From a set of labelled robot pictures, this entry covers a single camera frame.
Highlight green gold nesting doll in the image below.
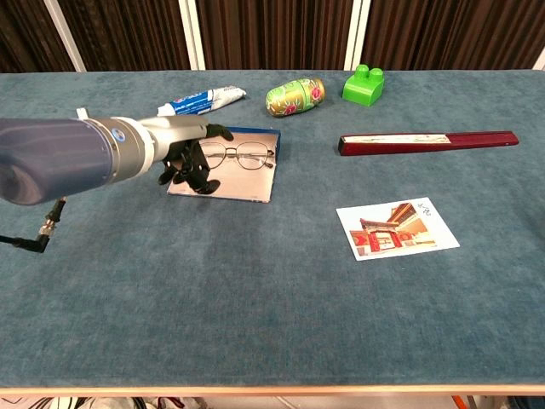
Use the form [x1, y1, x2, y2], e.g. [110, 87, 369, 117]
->
[265, 78, 326, 118]

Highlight red gate photo postcard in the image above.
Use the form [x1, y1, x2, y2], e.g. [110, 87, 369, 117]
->
[336, 197, 462, 262]

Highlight teal table cloth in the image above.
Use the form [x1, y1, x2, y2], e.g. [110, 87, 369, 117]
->
[0, 69, 545, 389]

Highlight black-framed eyeglasses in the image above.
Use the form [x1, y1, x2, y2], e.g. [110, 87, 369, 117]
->
[198, 141, 277, 170]

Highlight dark red folding fan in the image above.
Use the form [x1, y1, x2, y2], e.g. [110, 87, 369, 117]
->
[337, 130, 521, 158]

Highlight dark brown pleated curtain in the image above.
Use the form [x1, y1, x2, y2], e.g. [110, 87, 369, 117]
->
[361, 0, 545, 72]
[57, 0, 192, 72]
[0, 0, 76, 74]
[194, 0, 355, 72]

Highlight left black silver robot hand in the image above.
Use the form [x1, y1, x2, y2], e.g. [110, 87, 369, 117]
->
[140, 115, 235, 196]

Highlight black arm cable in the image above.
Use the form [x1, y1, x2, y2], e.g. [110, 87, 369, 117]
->
[0, 196, 68, 255]

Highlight green toy building block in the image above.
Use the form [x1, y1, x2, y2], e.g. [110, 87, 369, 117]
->
[341, 64, 386, 107]

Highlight blue glasses case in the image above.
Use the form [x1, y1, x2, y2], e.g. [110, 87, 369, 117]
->
[166, 125, 282, 205]

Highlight blue white toothpaste tube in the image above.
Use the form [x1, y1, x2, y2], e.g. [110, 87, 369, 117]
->
[156, 85, 248, 118]

